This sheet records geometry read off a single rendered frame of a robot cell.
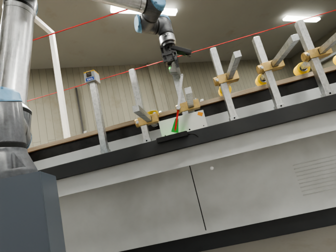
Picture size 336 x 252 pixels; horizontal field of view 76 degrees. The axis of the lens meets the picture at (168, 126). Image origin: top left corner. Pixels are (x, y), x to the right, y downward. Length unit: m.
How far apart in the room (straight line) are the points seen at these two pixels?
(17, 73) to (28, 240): 0.60
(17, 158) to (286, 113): 1.16
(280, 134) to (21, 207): 1.14
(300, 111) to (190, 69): 5.37
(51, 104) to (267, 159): 4.73
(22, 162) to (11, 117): 0.13
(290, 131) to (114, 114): 4.48
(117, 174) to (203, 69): 5.70
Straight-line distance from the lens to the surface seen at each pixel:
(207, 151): 1.21
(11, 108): 0.74
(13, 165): 0.69
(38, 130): 5.29
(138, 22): 1.26
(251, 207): 1.46
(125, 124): 1.48
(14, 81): 0.97
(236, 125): 1.20
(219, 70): 1.30
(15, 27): 1.08
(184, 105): 1.22
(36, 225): 0.61
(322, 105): 1.35
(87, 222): 1.64
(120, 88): 5.58
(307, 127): 1.34
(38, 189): 0.60
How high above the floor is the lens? 0.54
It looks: 11 degrees up
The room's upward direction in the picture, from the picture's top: 14 degrees counter-clockwise
